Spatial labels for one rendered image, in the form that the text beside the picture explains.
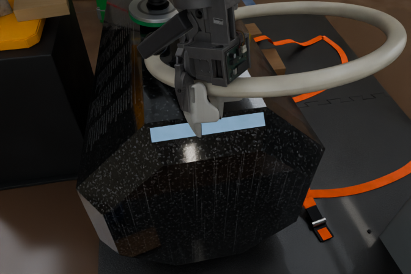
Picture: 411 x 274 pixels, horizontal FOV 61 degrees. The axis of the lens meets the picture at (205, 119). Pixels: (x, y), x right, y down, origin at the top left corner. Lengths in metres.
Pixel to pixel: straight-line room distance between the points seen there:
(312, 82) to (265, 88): 0.06
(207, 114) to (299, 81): 0.14
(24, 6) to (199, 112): 1.18
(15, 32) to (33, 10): 0.12
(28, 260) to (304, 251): 1.19
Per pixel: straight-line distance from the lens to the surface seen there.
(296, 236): 1.68
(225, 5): 0.44
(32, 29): 1.53
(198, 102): 0.51
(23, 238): 1.84
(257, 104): 0.97
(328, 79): 0.51
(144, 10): 1.33
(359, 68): 0.54
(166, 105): 0.97
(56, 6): 1.56
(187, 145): 0.93
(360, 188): 1.91
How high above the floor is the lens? 1.49
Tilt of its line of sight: 46 degrees down
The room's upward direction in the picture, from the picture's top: straight up
